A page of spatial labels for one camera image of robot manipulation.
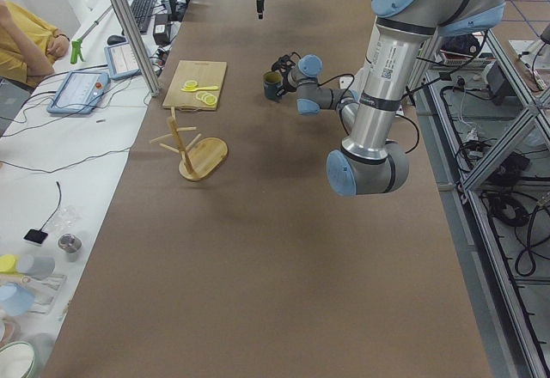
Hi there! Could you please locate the blue mug yellow inside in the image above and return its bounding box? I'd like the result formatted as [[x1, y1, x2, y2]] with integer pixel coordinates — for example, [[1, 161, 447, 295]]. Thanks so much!
[[263, 71, 283, 101]]

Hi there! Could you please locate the bamboo mug tree rack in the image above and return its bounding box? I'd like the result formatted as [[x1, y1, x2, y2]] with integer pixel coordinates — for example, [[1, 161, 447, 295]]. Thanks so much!
[[149, 108, 229, 182]]

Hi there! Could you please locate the grey plastic cup lying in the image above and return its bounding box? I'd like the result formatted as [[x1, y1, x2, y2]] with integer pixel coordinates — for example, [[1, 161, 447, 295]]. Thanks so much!
[[15, 254, 55, 280]]

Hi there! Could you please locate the yellow cup lying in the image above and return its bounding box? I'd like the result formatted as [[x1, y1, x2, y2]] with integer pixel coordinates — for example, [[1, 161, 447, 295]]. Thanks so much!
[[0, 254, 19, 274]]

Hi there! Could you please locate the light blue cup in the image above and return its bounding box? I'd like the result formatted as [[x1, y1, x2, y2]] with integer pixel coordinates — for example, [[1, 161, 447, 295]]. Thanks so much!
[[0, 283, 34, 316]]

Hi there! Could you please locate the wooden cutting board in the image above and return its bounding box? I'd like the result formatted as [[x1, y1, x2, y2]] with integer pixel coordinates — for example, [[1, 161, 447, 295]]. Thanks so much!
[[162, 60, 228, 111]]

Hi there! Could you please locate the lemon slice front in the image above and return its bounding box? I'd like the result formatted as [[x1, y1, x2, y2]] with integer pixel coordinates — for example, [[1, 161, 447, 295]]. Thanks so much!
[[203, 96, 217, 107]]

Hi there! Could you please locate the lemon slice middle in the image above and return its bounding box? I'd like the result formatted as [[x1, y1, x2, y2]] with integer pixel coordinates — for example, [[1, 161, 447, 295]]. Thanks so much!
[[195, 91, 215, 101]]

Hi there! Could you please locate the lemon slice by knife tip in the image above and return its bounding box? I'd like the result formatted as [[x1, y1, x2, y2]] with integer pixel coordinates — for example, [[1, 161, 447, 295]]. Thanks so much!
[[182, 80, 199, 91]]

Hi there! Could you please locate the black power adapter box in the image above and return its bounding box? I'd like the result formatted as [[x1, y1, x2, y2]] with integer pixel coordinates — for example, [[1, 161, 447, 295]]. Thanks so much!
[[153, 14, 171, 46]]

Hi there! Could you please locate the black keyboard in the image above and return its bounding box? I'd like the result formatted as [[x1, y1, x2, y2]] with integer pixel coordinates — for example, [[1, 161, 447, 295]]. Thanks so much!
[[130, 0, 156, 34]]

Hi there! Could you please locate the blue teach pendant far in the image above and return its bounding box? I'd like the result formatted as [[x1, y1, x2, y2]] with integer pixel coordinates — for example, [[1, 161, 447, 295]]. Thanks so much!
[[104, 42, 141, 80]]

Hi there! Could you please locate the blue teach pendant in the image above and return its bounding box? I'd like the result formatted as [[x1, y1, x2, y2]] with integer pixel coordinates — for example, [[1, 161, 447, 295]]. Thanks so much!
[[104, 42, 141, 80], [46, 70, 110, 116]]

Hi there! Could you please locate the black computer mouse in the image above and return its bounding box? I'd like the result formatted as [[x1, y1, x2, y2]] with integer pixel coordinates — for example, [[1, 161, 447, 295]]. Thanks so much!
[[107, 35, 126, 46]]

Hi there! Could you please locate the blue teach pendant near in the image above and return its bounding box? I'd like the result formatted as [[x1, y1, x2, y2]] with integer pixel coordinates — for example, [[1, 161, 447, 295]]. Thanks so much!
[[46, 70, 110, 116]]

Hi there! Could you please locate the person in yellow shirt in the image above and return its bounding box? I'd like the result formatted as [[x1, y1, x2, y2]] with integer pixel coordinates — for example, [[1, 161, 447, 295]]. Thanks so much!
[[1, 0, 70, 88]]

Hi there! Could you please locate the metal weight cylinder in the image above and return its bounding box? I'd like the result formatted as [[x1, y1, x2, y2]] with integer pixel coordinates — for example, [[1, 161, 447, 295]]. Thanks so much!
[[58, 234, 82, 262]]

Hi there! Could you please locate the small black square pad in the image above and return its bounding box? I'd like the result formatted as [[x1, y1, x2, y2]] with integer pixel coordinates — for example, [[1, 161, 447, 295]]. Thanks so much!
[[23, 229, 48, 245]]

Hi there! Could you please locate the white green bowl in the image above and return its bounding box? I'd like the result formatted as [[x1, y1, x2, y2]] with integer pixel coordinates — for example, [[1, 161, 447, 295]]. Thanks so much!
[[0, 341, 40, 378]]

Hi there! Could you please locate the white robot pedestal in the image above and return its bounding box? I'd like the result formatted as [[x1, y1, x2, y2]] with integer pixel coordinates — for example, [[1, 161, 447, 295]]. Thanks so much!
[[339, 75, 405, 117]]

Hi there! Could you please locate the aluminium frame post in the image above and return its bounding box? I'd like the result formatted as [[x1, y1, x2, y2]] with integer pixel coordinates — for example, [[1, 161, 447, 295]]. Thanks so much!
[[110, 0, 160, 97]]

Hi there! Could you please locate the green handled grabber tool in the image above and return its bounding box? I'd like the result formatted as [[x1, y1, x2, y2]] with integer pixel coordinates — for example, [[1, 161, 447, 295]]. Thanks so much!
[[70, 6, 113, 64]]

